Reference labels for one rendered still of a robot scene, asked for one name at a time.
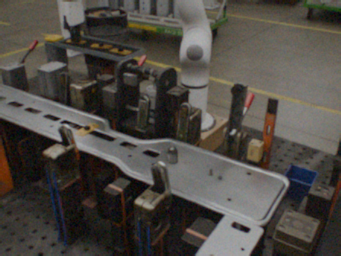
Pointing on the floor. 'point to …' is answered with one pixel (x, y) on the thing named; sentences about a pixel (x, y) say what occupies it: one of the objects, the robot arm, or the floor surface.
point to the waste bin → (106, 25)
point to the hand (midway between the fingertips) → (75, 36)
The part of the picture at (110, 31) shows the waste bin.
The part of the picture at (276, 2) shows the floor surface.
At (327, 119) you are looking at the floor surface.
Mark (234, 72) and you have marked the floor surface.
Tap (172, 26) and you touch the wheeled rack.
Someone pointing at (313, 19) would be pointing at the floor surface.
